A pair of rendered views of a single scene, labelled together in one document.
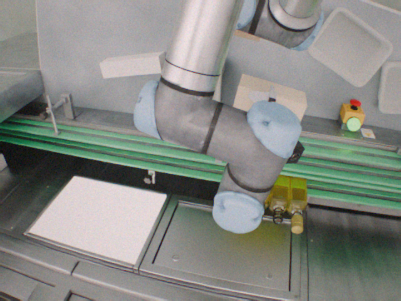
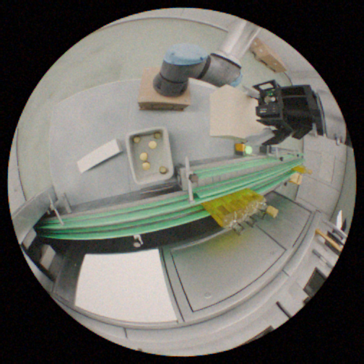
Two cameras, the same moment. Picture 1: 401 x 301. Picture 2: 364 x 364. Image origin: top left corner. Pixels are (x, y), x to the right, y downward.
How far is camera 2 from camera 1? 0.64 m
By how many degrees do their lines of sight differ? 27
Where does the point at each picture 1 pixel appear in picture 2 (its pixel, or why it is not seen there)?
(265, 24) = (215, 63)
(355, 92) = not seen: hidden behind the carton
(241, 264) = (253, 261)
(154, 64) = (113, 146)
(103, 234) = (128, 303)
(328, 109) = (230, 149)
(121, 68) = (90, 159)
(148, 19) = (106, 120)
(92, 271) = (144, 336)
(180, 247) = (203, 284)
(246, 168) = not seen: outside the picture
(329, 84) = not seen: hidden behind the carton
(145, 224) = (157, 282)
